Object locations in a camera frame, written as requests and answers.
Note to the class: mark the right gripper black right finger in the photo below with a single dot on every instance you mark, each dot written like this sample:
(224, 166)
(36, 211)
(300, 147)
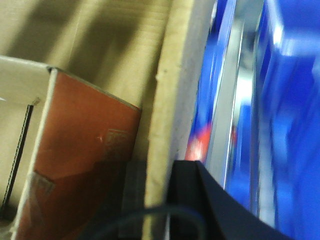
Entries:
(214, 210)

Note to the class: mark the blue shelf bin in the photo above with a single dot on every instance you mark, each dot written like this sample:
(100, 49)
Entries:
(256, 125)

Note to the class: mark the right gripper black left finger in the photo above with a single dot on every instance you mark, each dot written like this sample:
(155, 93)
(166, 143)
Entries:
(126, 195)

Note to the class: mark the orange printed cardboard box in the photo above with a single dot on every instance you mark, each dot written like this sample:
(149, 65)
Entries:
(63, 144)

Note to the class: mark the plain torn cardboard box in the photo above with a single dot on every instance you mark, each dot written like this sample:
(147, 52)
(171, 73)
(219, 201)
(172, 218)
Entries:
(148, 53)

